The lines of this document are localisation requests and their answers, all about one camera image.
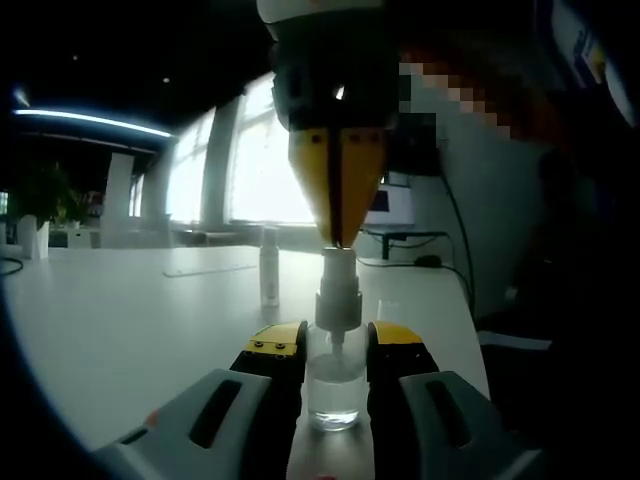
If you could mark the black power adapter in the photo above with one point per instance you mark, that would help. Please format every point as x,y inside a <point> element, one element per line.
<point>427,261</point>

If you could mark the green plant in white pot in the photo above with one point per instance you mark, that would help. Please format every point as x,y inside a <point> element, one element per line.
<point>35,235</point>

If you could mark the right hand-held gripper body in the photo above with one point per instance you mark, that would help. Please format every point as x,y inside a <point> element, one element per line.
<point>320,60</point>

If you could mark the white worn device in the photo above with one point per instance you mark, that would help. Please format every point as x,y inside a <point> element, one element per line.
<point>620,85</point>

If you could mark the white pump bottle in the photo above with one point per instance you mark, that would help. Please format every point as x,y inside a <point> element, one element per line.
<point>270,280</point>

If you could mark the clear glass pump bottle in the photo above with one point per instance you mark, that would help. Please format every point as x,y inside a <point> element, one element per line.
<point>335,300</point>

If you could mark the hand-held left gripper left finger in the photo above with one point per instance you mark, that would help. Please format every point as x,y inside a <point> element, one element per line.
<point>170,445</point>

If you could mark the black laptop stand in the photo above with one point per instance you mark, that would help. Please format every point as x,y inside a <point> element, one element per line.
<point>386,245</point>

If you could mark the ceiling light strip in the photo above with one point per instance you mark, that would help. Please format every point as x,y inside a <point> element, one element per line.
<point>90,119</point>

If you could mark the person's black clothing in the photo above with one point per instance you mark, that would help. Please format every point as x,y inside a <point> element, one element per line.
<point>575,300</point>

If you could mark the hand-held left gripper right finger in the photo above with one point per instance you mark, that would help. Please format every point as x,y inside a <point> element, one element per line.
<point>415,440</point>

